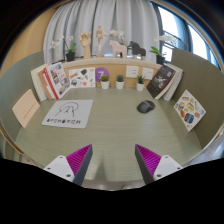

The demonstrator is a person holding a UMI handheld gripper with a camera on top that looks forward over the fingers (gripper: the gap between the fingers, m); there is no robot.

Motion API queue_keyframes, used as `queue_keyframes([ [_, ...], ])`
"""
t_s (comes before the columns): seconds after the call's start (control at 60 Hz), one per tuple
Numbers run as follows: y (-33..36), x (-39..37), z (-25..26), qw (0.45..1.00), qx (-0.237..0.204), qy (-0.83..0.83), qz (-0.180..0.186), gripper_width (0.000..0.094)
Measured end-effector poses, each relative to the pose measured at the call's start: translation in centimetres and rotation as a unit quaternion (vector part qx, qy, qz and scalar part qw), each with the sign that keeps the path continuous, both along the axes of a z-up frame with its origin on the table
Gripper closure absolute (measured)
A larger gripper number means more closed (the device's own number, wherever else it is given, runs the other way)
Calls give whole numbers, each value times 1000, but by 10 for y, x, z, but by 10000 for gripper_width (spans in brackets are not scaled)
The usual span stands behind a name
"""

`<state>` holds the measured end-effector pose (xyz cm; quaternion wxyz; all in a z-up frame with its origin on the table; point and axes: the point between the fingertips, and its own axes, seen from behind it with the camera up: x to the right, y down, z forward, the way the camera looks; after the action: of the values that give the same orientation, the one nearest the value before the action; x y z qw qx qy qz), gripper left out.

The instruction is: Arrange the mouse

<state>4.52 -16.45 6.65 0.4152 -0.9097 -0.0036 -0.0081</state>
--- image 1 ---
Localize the brown cover book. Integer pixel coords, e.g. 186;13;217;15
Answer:
37;68;56;101

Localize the grey curtain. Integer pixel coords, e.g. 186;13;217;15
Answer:
43;0;164;65

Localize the large white wall socket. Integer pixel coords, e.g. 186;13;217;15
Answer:
125;65;140;79

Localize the spiky succulent in white pot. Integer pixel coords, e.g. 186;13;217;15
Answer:
135;75;146;92

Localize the black computer mouse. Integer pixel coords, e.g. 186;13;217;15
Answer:
136;99;156;114

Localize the beige card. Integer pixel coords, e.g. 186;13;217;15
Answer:
11;88;41;129

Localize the small succulent in white pot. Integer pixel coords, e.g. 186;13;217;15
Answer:
99;75;111;90
115;74;126;90

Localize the black horse figure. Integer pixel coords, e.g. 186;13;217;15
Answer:
128;40;147;58

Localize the wooden hand model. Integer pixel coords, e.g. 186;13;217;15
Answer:
79;31;93;60

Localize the thick white book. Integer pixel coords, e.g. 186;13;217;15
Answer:
30;63;51;102

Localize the white orchid in black pot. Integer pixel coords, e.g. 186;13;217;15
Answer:
49;34;78;63
149;34;178;66
109;29;129;48

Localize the red and white magazine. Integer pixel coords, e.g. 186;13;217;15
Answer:
43;61;72;100

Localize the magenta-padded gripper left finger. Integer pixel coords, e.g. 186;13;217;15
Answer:
43;143;94;187

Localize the purple round number sign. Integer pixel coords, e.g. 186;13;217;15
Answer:
94;67;110;84

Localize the wooden mannequin figure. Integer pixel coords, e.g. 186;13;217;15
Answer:
94;25;109;58

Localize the pink horse figure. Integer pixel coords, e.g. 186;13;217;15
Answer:
108;39;128;59

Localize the small white wall socket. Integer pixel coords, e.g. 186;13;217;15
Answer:
141;67;155;81

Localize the black cover book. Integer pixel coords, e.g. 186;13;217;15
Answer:
146;65;177;100

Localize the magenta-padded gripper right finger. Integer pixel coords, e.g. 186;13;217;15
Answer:
134;143;184;185

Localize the window with dark frame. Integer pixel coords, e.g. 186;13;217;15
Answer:
151;3;221;68

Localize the colourful sticker sheet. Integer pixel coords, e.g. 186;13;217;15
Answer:
173;89;207;132

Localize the white picture sticker sheet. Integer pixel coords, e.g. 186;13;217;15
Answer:
68;67;97;89

